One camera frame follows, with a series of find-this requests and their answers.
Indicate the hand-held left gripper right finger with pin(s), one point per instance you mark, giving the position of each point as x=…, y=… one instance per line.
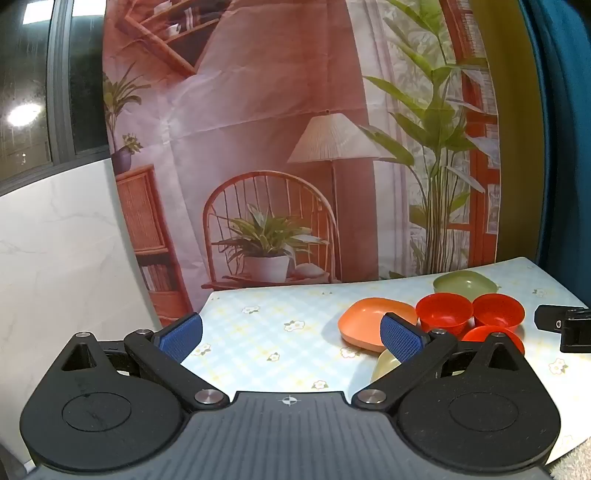
x=400, y=338

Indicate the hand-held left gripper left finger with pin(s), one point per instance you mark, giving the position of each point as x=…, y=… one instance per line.
x=184, y=333

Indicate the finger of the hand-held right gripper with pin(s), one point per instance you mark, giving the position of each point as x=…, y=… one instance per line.
x=551, y=317
x=577, y=332

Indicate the cream square plate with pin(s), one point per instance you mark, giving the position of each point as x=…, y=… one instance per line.
x=385, y=367

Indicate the orange square plate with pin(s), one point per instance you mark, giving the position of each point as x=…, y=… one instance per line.
x=364, y=318

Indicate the red plastic bowl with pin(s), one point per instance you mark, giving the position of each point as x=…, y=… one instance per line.
x=498, y=310
x=475, y=333
x=444, y=311

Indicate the green square plate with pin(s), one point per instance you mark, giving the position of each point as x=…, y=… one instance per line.
x=464, y=282

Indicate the floral checked tablecloth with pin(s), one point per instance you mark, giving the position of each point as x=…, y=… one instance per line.
x=277, y=350

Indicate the white fluffy rug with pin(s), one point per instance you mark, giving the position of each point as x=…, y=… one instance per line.
x=575, y=464

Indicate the teal curtain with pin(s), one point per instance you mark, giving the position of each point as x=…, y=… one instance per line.
x=565, y=138

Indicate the printed room scene tapestry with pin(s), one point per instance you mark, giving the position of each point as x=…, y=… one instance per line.
x=258, y=152

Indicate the dark framed window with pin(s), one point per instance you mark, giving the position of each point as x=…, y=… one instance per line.
x=41, y=83

